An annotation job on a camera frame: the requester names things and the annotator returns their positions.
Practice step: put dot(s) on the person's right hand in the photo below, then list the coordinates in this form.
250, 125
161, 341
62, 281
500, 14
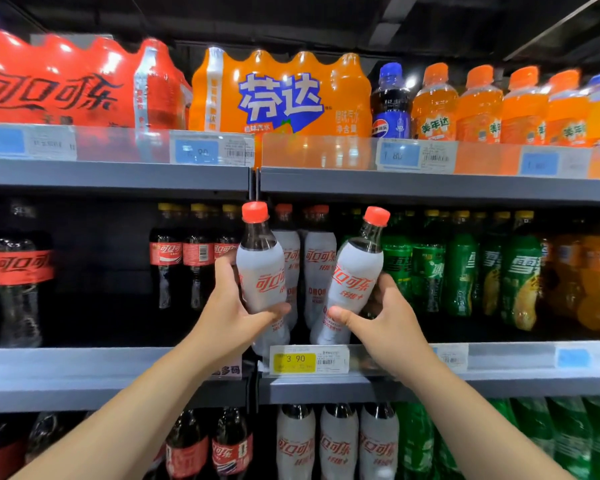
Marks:
390, 340

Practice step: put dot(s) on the person's left hand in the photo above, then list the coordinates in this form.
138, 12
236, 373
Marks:
225, 330

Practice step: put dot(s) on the white bottle red cap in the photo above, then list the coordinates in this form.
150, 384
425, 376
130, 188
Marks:
293, 255
348, 280
320, 260
262, 285

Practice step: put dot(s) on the row of dark green bottles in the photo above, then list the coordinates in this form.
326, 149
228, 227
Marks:
425, 260

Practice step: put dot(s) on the row of dark cola bottles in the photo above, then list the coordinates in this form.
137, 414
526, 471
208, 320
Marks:
15, 270
190, 450
190, 250

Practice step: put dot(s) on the white cola bottle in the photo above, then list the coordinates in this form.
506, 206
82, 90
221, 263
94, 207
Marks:
295, 445
338, 445
378, 445

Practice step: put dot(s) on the yellow cap Sprite tea bottles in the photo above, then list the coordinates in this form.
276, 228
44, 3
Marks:
523, 275

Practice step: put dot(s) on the row of green soda bottles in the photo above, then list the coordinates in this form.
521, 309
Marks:
520, 435

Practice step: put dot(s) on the grey store shelving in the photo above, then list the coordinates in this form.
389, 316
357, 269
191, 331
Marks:
110, 175

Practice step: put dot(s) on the large cola bottle blue cap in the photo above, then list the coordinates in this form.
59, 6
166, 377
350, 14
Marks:
390, 120

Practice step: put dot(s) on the orange Fanta multipack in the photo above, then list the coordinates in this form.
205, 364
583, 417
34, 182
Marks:
280, 100

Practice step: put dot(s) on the red cola multipack large script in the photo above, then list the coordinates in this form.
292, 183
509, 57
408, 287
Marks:
60, 90

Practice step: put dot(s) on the person's left forearm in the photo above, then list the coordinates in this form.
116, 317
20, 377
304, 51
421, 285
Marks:
120, 435

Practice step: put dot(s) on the person's right forearm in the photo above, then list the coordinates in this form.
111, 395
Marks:
490, 435

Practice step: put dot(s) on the row of shelf price tags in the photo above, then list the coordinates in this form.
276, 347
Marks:
295, 361
200, 150

